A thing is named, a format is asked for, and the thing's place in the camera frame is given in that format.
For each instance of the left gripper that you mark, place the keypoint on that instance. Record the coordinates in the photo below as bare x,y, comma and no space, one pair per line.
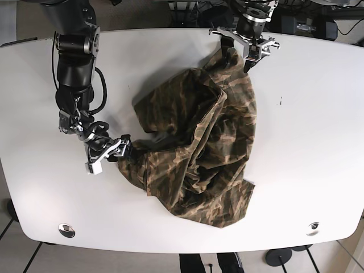
248,31

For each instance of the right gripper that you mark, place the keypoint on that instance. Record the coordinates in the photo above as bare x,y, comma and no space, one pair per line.
111,150

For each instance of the camouflage T-shirt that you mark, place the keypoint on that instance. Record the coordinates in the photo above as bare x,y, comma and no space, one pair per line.
204,120

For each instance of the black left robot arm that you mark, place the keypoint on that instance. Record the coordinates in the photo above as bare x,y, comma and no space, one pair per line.
260,9

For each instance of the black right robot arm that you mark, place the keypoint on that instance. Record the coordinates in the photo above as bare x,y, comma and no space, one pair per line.
81,90

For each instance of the left table grommet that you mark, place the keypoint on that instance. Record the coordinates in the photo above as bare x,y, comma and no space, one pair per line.
66,230

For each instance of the table grommet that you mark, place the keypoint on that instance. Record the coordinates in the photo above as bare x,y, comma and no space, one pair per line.
312,229
66,230

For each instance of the right table grommet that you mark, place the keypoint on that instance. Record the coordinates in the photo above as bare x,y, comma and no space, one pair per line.
312,229

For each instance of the black round stand base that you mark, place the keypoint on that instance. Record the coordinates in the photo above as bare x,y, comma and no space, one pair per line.
278,257

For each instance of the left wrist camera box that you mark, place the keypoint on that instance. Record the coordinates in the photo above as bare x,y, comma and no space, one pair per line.
254,53

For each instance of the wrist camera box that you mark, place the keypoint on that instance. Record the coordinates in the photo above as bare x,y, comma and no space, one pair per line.
93,168
254,53

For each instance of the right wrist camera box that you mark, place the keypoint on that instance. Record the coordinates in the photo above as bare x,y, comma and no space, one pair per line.
93,168

